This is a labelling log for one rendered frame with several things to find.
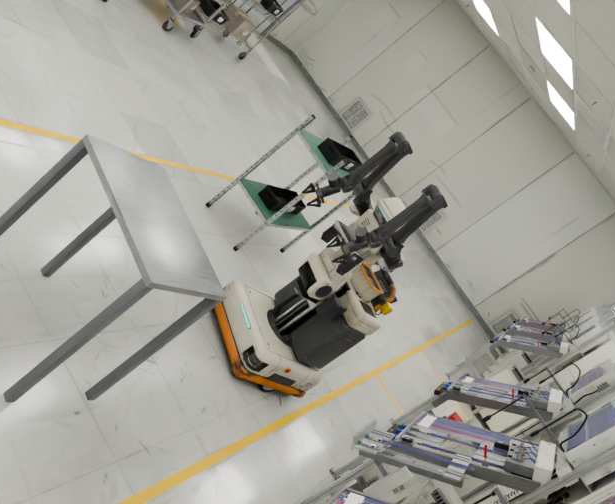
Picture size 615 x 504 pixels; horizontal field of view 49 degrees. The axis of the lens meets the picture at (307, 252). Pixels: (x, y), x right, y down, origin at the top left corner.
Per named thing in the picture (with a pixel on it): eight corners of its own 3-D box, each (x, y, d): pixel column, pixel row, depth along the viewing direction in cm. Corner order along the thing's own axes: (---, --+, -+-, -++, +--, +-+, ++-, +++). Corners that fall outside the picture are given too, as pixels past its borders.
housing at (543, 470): (529, 494, 316) (534, 465, 315) (535, 465, 361) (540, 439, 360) (547, 500, 313) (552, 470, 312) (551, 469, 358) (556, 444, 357)
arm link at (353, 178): (410, 147, 364) (402, 134, 371) (405, 142, 360) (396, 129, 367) (349, 195, 378) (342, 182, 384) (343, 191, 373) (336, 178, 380)
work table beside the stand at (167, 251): (46, 270, 322) (163, 166, 298) (94, 400, 293) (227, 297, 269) (-40, 254, 283) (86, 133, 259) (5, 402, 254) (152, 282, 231)
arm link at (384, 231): (445, 201, 338) (435, 186, 345) (440, 196, 334) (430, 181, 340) (377, 251, 351) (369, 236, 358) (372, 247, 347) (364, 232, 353)
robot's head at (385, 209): (392, 213, 393) (400, 194, 382) (407, 239, 380) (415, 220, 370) (370, 216, 388) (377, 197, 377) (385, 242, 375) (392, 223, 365)
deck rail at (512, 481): (391, 452, 339) (393, 440, 338) (392, 451, 341) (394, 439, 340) (538, 496, 312) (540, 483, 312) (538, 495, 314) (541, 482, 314)
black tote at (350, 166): (329, 164, 506) (340, 155, 503) (316, 146, 510) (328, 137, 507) (353, 174, 559) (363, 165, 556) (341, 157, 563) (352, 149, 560)
